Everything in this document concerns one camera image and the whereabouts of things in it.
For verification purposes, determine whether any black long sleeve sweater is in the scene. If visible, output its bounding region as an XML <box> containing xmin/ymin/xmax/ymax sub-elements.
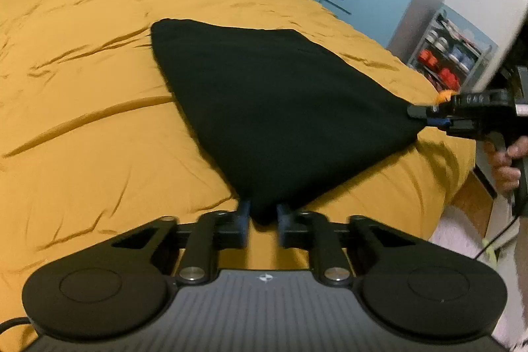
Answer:
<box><xmin>150</xmin><ymin>19</ymin><xmax>423</xmax><ymax>225</ymax></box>

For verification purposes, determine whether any person right hand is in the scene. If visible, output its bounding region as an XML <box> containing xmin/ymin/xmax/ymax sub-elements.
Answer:
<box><xmin>484</xmin><ymin>136</ymin><xmax>528</xmax><ymax>196</ymax></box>

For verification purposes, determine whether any orange plush toy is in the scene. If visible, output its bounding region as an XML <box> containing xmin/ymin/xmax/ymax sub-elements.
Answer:
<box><xmin>435</xmin><ymin>90</ymin><xmax>457</xmax><ymax>105</ymax></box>

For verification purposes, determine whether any mustard yellow quilt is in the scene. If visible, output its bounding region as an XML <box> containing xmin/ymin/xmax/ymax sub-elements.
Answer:
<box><xmin>0</xmin><ymin>0</ymin><xmax>478</xmax><ymax>352</ymax></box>

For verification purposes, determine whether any small storage shelf rack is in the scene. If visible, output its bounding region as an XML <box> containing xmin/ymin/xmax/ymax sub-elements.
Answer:
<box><xmin>407</xmin><ymin>6</ymin><xmax>497</xmax><ymax>91</ymax></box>

